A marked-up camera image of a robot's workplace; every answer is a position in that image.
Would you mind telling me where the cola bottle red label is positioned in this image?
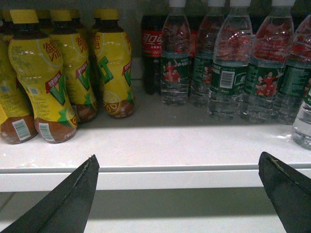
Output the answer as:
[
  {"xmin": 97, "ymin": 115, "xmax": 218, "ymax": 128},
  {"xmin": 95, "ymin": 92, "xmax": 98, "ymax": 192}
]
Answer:
[{"xmin": 140, "ymin": 15, "xmax": 166, "ymax": 95}]

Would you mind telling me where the yellow lemon tea bottle middle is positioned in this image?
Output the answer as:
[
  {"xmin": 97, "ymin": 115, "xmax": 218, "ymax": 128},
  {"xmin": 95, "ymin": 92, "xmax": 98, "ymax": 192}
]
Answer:
[{"xmin": 50, "ymin": 9, "xmax": 97, "ymax": 123}]

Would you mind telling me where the white shelf board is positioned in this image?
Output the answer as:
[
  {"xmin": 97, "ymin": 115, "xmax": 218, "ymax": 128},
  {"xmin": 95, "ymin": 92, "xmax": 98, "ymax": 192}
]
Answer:
[{"xmin": 0, "ymin": 81, "xmax": 311, "ymax": 192}]

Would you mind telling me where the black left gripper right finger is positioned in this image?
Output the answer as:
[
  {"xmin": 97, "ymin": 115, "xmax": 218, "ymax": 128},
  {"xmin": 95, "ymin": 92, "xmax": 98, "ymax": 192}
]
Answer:
[{"xmin": 259, "ymin": 151, "xmax": 311, "ymax": 233}]

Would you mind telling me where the yellow lemon tea bottle left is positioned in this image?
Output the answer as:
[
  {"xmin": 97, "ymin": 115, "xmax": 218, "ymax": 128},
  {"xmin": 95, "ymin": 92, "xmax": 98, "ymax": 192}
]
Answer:
[{"xmin": 0, "ymin": 10, "xmax": 37, "ymax": 144}]

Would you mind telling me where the water bottle barcode label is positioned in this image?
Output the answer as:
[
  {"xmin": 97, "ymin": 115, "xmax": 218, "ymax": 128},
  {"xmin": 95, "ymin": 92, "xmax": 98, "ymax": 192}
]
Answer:
[{"xmin": 207, "ymin": 0, "xmax": 253, "ymax": 120}]

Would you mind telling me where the yellow lemon tea bottle front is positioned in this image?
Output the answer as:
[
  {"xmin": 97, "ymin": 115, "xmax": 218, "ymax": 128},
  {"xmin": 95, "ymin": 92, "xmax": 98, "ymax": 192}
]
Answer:
[{"xmin": 8, "ymin": 9, "xmax": 77, "ymax": 143}]

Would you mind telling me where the yellow lemon tea bottle right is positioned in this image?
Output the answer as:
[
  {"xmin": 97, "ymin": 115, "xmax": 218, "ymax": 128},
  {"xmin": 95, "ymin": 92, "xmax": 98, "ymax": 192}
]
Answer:
[{"xmin": 93, "ymin": 8, "xmax": 135, "ymax": 119}]

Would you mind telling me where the water bottle text label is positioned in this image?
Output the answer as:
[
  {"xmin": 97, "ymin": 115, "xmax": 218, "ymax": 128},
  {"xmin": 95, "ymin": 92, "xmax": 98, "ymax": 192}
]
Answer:
[{"xmin": 274, "ymin": 15, "xmax": 311, "ymax": 125}]

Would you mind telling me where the water bottle athletes label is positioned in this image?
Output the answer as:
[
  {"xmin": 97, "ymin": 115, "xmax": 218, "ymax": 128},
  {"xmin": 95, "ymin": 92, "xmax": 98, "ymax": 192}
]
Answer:
[{"xmin": 239, "ymin": 0, "xmax": 294, "ymax": 123}]

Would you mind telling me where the yellow lemon tea bottle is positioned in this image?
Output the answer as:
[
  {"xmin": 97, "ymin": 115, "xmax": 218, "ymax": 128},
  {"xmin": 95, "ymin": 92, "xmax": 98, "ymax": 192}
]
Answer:
[
  {"xmin": 50, "ymin": 9, "xmax": 97, "ymax": 123},
  {"xmin": 0, "ymin": 10, "xmax": 37, "ymax": 144},
  {"xmin": 93, "ymin": 8, "xmax": 135, "ymax": 119},
  {"xmin": 8, "ymin": 9, "xmax": 77, "ymax": 143}
]

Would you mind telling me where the water bottle green label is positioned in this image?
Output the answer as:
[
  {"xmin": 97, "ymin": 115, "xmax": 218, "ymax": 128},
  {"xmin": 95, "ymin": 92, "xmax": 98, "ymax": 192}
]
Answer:
[
  {"xmin": 160, "ymin": 0, "xmax": 190, "ymax": 106},
  {"xmin": 292, "ymin": 90, "xmax": 311, "ymax": 150},
  {"xmin": 190, "ymin": 0, "xmax": 225, "ymax": 108}
]

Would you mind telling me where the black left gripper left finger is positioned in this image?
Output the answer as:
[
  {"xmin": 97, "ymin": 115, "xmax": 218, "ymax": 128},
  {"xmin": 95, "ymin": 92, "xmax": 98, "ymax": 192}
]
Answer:
[{"xmin": 2, "ymin": 155, "xmax": 100, "ymax": 233}]

